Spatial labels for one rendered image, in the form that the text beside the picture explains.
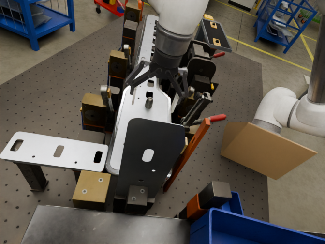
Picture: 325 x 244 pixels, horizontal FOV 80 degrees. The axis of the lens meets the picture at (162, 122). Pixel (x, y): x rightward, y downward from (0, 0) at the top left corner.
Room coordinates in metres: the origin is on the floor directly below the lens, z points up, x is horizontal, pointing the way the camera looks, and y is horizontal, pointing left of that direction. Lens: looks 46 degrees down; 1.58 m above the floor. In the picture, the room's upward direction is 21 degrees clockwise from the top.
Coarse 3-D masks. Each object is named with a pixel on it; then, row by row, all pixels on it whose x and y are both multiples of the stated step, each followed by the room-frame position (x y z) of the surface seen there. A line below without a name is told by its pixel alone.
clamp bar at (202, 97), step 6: (198, 96) 0.51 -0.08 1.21; (204, 96) 0.54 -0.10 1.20; (198, 102) 0.53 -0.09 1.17; (204, 102) 0.51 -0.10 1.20; (192, 108) 0.53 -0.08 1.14; (198, 108) 0.51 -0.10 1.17; (204, 108) 0.51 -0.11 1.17; (192, 114) 0.51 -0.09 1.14; (198, 114) 0.51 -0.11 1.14; (186, 120) 0.53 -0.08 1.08; (192, 120) 0.51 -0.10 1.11
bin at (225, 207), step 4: (232, 192) 0.49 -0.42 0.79; (236, 192) 0.49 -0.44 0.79; (232, 196) 0.49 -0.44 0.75; (236, 196) 0.48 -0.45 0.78; (232, 200) 0.48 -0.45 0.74; (236, 200) 0.47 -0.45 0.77; (224, 204) 0.46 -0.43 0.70; (228, 204) 0.47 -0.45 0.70; (232, 204) 0.46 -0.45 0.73; (236, 204) 0.45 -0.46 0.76; (240, 204) 0.44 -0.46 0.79; (220, 208) 0.40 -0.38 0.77; (224, 208) 0.44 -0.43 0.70; (228, 208) 0.45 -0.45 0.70; (232, 208) 0.45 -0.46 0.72; (236, 208) 0.44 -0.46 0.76; (240, 208) 0.43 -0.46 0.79; (232, 212) 0.43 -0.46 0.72; (236, 212) 0.42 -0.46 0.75; (240, 212) 0.41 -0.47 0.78
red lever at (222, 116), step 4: (212, 116) 0.54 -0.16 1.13; (216, 116) 0.54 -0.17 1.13; (220, 116) 0.54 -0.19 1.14; (224, 116) 0.54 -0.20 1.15; (196, 120) 0.53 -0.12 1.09; (200, 120) 0.53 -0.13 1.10; (212, 120) 0.53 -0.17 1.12; (216, 120) 0.53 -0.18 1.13; (220, 120) 0.54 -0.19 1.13; (192, 124) 0.52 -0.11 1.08; (196, 124) 0.52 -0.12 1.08
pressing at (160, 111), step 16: (144, 32) 1.27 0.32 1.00; (144, 48) 1.07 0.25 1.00; (128, 96) 0.62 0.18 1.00; (144, 96) 0.66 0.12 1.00; (160, 96) 0.70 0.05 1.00; (128, 112) 0.53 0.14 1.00; (144, 112) 0.57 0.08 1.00; (160, 112) 0.60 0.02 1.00; (112, 144) 0.37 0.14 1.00; (112, 160) 0.31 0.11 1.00; (144, 160) 0.35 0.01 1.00
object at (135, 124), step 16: (128, 128) 0.21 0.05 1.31; (144, 128) 0.22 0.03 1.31; (160, 128) 0.23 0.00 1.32; (176, 128) 0.23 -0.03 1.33; (128, 144) 0.21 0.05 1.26; (144, 144) 0.22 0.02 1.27; (160, 144) 0.23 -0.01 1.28; (176, 144) 0.24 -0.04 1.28; (128, 160) 0.22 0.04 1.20; (160, 160) 0.23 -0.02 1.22; (176, 160) 0.24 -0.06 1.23; (128, 176) 0.22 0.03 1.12; (144, 176) 0.23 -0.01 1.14; (160, 176) 0.24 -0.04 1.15
